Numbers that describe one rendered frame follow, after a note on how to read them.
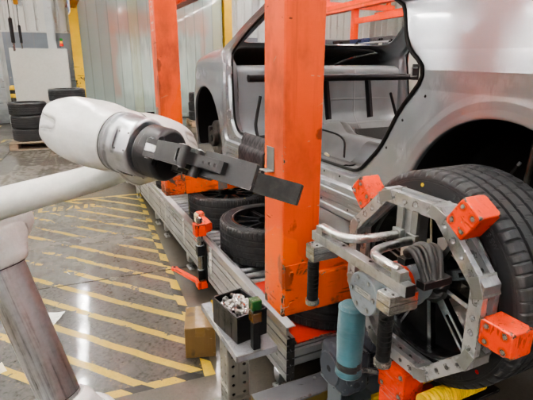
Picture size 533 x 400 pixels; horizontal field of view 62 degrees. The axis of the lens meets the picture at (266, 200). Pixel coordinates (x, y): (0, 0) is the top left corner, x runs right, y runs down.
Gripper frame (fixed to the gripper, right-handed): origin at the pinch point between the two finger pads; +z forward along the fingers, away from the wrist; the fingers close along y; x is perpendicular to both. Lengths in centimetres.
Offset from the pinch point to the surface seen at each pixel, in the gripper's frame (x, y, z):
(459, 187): 16, -80, 15
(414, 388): -44, -102, 18
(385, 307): -18, -61, 8
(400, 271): -9, -61, 9
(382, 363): -32, -67, 11
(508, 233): 8, -75, 29
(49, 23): 275, -705, -1112
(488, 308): -12, -77, 29
